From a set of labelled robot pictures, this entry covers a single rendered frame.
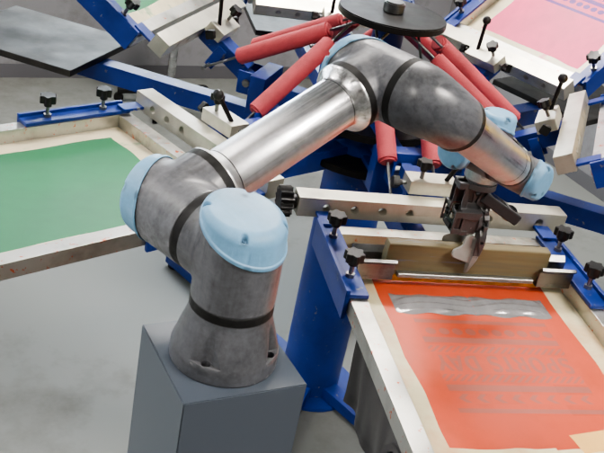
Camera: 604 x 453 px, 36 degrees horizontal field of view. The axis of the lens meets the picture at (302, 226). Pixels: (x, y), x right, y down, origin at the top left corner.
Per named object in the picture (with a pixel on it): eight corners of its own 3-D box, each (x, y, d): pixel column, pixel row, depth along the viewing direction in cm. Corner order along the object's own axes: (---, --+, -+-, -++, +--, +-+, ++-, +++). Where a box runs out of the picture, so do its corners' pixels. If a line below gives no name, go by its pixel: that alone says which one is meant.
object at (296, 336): (377, 421, 312) (486, 32, 249) (261, 420, 302) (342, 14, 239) (350, 348, 346) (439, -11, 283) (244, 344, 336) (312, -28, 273)
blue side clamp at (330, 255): (363, 320, 192) (370, 291, 189) (340, 319, 191) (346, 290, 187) (332, 244, 217) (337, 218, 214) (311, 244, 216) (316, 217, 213)
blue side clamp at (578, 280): (602, 329, 206) (613, 303, 203) (582, 328, 205) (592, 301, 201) (546, 257, 231) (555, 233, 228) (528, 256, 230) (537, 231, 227)
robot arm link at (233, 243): (230, 331, 119) (245, 239, 112) (163, 280, 126) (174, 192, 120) (295, 303, 127) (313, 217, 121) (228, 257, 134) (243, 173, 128)
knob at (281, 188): (302, 223, 216) (307, 195, 212) (278, 222, 214) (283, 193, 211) (296, 208, 222) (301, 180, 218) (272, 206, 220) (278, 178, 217)
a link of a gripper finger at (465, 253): (444, 270, 203) (452, 230, 200) (469, 271, 204) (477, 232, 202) (449, 276, 200) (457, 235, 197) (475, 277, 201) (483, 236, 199)
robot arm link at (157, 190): (168, 224, 119) (437, 47, 146) (99, 175, 127) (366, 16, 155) (182, 288, 127) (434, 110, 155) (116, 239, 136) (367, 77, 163)
